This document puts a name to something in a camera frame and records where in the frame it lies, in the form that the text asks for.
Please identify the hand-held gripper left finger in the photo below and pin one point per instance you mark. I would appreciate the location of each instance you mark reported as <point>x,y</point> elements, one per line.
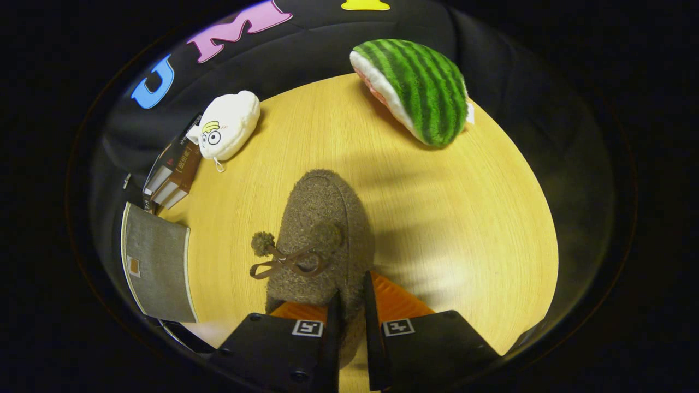
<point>273,349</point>

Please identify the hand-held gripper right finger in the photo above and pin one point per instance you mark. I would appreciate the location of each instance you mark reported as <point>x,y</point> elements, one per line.
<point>431,349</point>

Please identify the grey and cream storage box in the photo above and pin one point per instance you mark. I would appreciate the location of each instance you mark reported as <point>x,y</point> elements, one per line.
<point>158,262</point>

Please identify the brown fuzzy shoe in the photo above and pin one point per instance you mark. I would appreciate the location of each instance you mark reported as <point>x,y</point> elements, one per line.
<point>322,213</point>

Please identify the brown book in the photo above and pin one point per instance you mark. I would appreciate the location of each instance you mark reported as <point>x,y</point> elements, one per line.
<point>177,174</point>

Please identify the silver metal clip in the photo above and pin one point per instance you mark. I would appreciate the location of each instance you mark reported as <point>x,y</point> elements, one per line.
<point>126,180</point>

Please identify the white plush toy with face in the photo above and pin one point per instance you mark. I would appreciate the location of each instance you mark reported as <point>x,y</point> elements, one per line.
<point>232,123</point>

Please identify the watermelon slice plush toy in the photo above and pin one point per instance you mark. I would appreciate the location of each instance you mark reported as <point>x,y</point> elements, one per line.
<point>420,87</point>

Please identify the black backdrop cloth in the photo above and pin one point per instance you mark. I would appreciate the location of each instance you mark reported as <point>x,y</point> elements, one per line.
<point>519,82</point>

